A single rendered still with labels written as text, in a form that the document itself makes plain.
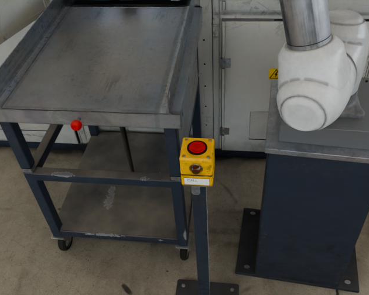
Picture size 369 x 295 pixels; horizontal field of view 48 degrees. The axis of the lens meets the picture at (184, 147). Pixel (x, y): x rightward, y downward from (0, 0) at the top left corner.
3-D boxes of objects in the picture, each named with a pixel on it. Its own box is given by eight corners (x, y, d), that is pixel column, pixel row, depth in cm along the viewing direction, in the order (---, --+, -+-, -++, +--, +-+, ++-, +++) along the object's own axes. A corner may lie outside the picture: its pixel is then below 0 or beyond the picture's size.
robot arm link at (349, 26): (365, 76, 125) (382, 4, 111) (351, 109, 113) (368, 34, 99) (311, 66, 132) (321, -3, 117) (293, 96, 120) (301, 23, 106)
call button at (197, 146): (204, 157, 101) (204, 152, 100) (188, 155, 102) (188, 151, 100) (206, 145, 104) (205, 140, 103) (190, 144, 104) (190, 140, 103)
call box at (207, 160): (212, 188, 106) (212, 160, 99) (181, 186, 107) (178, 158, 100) (215, 165, 111) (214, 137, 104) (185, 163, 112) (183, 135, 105)
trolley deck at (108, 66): (181, 129, 124) (180, 113, 120) (-13, 122, 132) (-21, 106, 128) (202, 20, 172) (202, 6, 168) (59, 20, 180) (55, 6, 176)
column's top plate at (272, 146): (378, 91, 142) (380, 85, 140) (394, 166, 117) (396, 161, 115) (271, 83, 148) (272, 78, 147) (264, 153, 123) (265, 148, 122)
